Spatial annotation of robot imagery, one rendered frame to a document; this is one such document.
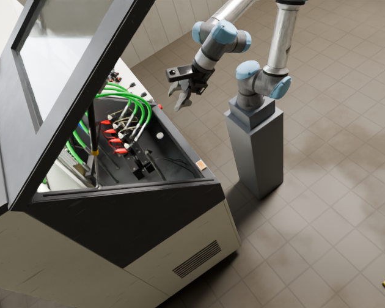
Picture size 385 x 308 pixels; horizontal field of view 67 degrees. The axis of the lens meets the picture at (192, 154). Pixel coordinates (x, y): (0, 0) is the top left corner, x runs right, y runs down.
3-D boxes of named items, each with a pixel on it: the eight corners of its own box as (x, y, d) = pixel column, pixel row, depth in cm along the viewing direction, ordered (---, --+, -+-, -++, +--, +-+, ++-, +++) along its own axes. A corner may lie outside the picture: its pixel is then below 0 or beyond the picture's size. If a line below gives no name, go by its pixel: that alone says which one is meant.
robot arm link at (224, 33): (244, 35, 93) (230, 34, 87) (224, 61, 100) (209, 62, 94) (230, 18, 95) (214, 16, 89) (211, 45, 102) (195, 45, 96)
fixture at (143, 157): (160, 176, 153) (149, 161, 141) (143, 187, 152) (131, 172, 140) (135, 138, 173) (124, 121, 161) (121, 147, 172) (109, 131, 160)
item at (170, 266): (244, 249, 203) (226, 198, 140) (173, 299, 195) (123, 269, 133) (194, 180, 245) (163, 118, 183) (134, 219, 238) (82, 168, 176)
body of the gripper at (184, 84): (200, 96, 110) (217, 73, 102) (181, 94, 105) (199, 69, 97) (192, 82, 114) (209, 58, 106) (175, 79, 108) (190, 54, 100)
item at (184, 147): (221, 192, 143) (215, 176, 130) (214, 197, 142) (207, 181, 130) (165, 122, 180) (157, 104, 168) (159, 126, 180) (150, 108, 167)
